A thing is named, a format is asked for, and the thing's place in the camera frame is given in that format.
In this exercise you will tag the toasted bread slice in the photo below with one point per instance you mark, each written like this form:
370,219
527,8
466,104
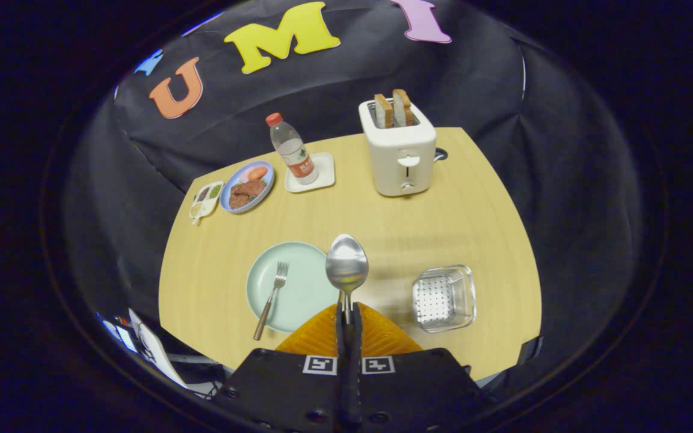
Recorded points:
384,111
403,107

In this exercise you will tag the light green plate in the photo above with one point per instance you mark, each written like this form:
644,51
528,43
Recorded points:
304,288

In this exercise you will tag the blue plate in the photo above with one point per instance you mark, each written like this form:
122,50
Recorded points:
224,201

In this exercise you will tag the white square coaster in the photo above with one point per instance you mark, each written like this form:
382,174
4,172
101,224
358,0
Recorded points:
324,171

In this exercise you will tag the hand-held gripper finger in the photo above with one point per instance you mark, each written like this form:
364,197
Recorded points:
356,385
343,385

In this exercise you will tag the clear cutlery drainer basket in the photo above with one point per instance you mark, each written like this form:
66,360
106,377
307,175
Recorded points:
443,297

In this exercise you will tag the orange food slice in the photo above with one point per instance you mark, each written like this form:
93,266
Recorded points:
257,173

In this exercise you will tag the white toaster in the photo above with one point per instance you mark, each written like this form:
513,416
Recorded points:
397,162

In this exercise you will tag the white divided condiment dish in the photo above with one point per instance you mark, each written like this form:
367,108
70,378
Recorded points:
205,201

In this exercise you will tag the brown meat slices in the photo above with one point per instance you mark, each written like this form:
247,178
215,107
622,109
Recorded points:
247,192

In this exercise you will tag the clear bottle with red cap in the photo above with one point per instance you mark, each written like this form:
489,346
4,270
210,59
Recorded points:
292,150

